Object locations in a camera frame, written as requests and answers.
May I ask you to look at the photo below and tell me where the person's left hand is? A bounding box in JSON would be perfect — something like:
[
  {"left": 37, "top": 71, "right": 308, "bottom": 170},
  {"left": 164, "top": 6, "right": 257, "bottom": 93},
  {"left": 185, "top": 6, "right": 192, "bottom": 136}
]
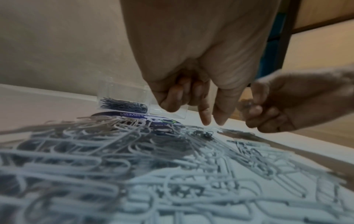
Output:
[{"left": 118, "top": 0, "right": 282, "bottom": 127}]

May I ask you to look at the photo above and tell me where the person's right hand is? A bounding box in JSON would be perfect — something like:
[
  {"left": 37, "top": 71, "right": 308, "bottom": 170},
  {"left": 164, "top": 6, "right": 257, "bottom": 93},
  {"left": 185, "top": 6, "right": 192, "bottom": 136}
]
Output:
[{"left": 238, "top": 65, "right": 354, "bottom": 134}]

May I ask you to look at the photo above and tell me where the blue paper clip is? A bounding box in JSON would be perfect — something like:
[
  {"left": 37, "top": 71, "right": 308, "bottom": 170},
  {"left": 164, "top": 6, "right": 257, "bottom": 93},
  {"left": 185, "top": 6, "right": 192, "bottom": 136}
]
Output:
[{"left": 238, "top": 99, "right": 257, "bottom": 113}]

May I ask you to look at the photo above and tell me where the clear plastic two-compartment box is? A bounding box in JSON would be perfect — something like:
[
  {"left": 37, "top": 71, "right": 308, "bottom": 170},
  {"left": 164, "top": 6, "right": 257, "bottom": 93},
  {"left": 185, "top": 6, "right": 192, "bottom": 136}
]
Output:
[{"left": 96, "top": 76, "right": 189, "bottom": 120}]

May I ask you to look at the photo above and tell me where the cluster of sorted blue clips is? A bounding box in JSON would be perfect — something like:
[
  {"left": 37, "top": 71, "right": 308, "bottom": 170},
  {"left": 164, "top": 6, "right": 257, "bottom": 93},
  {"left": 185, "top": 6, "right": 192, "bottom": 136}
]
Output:
[{"left": 99, "top": 97, "right": 149, "bottom": 113}]

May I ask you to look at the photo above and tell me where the pile of mixed paper clips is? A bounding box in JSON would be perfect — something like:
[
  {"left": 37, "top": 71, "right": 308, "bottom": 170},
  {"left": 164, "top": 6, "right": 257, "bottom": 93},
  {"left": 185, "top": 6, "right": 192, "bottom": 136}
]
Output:
[{"left": 0, "top": 115, "right": 354, "bottom": 224}]

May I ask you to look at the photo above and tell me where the blue fabric item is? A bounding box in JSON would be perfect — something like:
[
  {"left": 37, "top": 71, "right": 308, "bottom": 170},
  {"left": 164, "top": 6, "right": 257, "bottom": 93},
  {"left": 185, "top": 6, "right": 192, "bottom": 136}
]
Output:
[{"left": 258, "top": 12, "right": 287, "bottom": 78}]

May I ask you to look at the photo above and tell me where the round purple sticker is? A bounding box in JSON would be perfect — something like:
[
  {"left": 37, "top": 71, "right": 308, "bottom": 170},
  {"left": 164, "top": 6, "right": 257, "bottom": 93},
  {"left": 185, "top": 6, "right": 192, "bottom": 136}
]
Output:
[{"left": 91, "top": 111, "right": 183, "bottom": 126}]

